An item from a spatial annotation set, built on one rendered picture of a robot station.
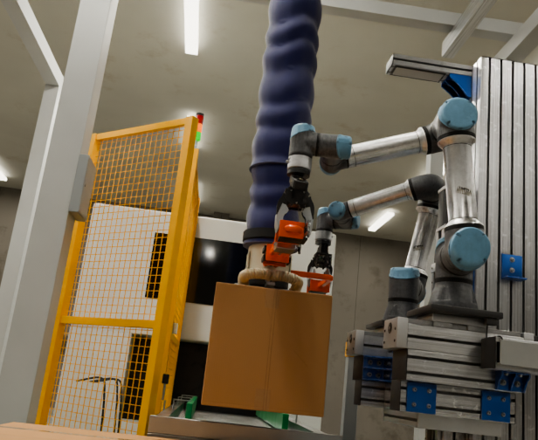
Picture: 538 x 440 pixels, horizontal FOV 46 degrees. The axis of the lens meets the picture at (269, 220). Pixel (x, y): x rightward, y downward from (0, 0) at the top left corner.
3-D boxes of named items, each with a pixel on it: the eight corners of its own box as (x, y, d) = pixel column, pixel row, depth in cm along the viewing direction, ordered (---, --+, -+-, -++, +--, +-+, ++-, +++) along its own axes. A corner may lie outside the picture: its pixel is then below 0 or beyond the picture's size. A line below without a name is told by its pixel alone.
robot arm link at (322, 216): (333, 206, 278) (314, 206, 281) (331, 230, 275) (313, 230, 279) (338, 210, 285) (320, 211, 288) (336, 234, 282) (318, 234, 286)
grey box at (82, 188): (76, 221, 324) (86, 167, 332) (86, 222, 324) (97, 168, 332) (67, 210, 304) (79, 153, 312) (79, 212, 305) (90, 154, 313)
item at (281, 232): (274, 242, 191) (276, 226, 192) (299, 244, 192) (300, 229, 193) (278, 236, 183) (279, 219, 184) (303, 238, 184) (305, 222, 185)
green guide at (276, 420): (255, 415, 450) (257, 402, 453) (270, 416, 451) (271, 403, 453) (281, 432, 296) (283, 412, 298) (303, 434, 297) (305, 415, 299)
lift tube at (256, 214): (241, 250, 258) (267, 28, 285) (293, 257, 259) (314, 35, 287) (244, 238, 237) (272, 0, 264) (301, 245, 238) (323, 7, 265)
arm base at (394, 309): (413, 329, 251) (415, 304, 254) (427, 326, 237) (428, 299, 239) (377, 324, 250) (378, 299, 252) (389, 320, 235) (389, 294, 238)
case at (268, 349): (201, 400, 258) (213, 304, 269) (296, 410, 261) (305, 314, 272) (201, 404, 200) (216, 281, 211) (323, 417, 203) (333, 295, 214)
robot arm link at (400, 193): (445, 188, 247) (329, 223, 261) (449, 196, 257) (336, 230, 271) (437, 162, 251) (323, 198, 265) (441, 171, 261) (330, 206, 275)
